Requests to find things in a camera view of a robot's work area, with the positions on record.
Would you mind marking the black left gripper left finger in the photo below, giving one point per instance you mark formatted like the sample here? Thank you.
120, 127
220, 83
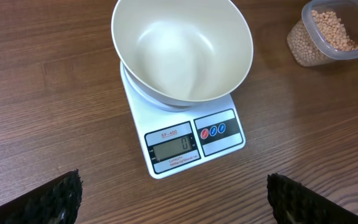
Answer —
57, 201

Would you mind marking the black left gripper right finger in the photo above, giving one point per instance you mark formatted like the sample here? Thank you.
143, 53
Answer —
294, 203

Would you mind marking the white digital kitchen scale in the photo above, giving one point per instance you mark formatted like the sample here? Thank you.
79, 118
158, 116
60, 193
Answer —
175, 139

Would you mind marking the white round bowl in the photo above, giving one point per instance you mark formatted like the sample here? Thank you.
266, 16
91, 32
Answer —
183, 52

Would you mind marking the pile of soybeans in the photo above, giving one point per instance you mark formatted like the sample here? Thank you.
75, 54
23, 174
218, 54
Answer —
334, 33

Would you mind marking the clear plastic container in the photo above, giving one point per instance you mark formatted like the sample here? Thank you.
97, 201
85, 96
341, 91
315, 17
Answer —
347, 11

